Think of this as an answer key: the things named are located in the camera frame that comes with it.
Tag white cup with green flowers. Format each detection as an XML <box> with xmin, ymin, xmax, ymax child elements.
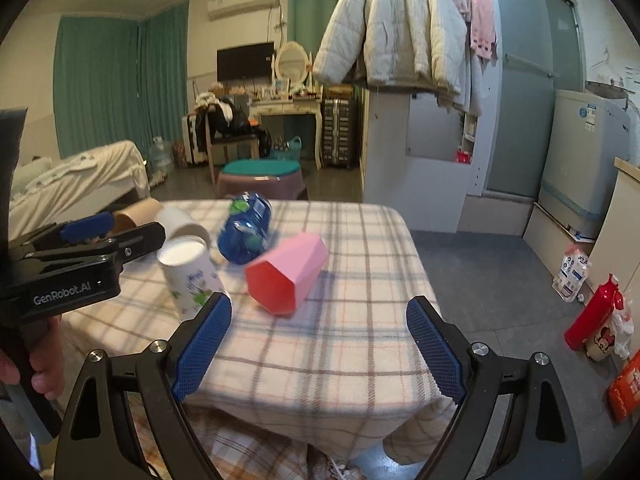
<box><xmin>156</xmin><ymin>235</ymin><xmax>227</xmax><ymax>321</ymax></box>

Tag brown paper cup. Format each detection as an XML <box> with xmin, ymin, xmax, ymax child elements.
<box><xmin>111</xmin><ymin>197</ymin><xmax>163</xmax><ymax>234</ymax></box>

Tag plain white cup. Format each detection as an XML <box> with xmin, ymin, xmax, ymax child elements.
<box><xmin>155</xmin><ymin>205</ymin><xmax>212</xmax><ymax>248</ymax></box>

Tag pink hexagonal cup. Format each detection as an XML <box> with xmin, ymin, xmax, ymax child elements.
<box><xmin>244</xmin><ymin>232</ymin><xmax>329</xmax><ymax>315</ymax></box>

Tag person's left hand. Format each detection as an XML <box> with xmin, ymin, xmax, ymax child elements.
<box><xmin>1</xmin><ymin>315</ymin><xmax>65</xmax><ymax>401</ymax></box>

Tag bed with beige sheets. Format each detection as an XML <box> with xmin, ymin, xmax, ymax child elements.
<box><xmin>9</xmin><ymin>140</ymin><xmax>150</xmax><ymax>240</ymax></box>

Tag water jug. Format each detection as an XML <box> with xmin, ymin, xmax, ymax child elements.
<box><xmin>150</xmin><ymin>136</ymin><xmax>175</xmax><ymax>174</ymax></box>

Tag orange package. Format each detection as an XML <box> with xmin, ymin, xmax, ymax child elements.
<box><xmin>606</xmin><ymin>351</ymin><xmax>640</xmax><ymax>424</ymax></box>

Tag red bottle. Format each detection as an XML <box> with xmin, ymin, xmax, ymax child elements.
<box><xmin>564</xmin><ymin>273</ymin><xmax>624</xmax><ymax>351</ymax></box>

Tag white suitcase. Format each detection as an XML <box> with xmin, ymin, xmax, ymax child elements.
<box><xmin>181</xmin><ymin>114</ymin><xmax>201</xmax><ymax>166</ymax></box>

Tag wooden chair with clothes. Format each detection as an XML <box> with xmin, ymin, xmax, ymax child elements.
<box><xmin>194</xmin><ymin>92</ymin><xmax>272</xmax><ymax>183</ymax></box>

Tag green curtain left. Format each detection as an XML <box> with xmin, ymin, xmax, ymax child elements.
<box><xmin>52</xmin><ymin>1</ymin><xmax>189</xmax><ymax>157</ymax></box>

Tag purple stool with teal cushion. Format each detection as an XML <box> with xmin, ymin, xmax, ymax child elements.
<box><xmin>216</xmin><ymin>159</ymin><xmax>306</xmax><ymax>200</ymax></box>

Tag teal basket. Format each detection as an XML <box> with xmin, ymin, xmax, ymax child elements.
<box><xmin>270</xmin><ymin>136</ymin><xmax>303</xmax><ymax>162</ymax></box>

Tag white plastic bag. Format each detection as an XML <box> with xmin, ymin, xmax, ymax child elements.
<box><xmin>552</xmin><ymin>246</ymin><xmax>591</xmax><ymax>302</ymax></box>

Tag white cabinet right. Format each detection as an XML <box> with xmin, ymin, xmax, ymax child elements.
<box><xmin>589</xmin><ymin>158</ymin><xmax>640</xmax><ymax>308</ymax></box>

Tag black television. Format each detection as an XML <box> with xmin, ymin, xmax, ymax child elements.
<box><xmin>216</xmin><ymin>41</ymin><xmax>274</xmax><ymax>82</ymax></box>

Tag white dressing table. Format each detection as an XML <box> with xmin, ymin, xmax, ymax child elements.
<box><xmin>247</xmin><ymin>95</ymin><xmax>324</xmax><ymax>170</ymax></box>

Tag plaid tablecloth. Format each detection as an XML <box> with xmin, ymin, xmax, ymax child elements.
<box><xmin>62</xmin><ymin>199</ymin><xmax>457</xmax><ymax>480</ymax></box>

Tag oval vanity mirror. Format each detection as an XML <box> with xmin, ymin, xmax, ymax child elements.
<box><xmin>273</xmin><ymin>41</ymin><xmax>311</xmax><ymax>86</ymax></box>

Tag drawer storage tower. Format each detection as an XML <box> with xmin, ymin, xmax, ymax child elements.
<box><xmin>321</xmin><ymin>99</ymin><xmax>356</xmax><ymax>169</ymax></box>

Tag white air conditioner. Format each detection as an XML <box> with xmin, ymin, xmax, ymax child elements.
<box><xmin>207</xmin><ymin>0</ymin><xmax>280</xmax><ymax>21</ymax></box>

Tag white wardrobe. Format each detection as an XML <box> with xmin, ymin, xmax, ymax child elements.
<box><xmin>362</xmin><ymin>60</ymin><xmax>502</xmax><ymax>233</ymax></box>

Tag white washing machine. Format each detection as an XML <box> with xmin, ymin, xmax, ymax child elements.
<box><xmin>538</xmin><ymin>90</ymin><xmax>630</xmax><ymax>238</ymax></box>

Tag white puffer jacket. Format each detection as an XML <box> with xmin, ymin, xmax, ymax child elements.
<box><xmin>314</xmin><ymin>0</ymin><xmax>466</xmax><ymax>96</ymax></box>

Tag pink hanging clothes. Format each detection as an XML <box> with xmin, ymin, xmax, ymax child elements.
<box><xmin>454</xmin><ymin>0</ymin><xmax>498</xmax><ymax>61</ymax></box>

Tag glass sliding door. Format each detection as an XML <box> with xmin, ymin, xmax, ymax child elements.
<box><xmin>487</xmin><ymin>0</ymin><xmax>584</xmax><ymax>198</ymax></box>

